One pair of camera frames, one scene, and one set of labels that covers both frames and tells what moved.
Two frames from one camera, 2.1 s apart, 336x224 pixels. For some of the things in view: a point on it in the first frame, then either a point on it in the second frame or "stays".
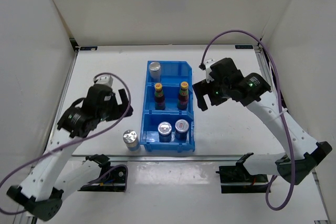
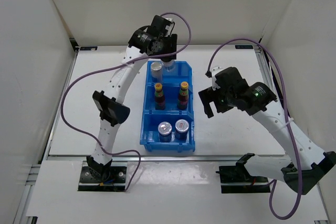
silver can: [130, 137] → [169, 66]
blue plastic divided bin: [168, 122] stays
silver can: [155, 67] stays
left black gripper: [119, 109] → [170, 39]
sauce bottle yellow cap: [159, 97] stays
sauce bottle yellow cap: [182, 103] stays
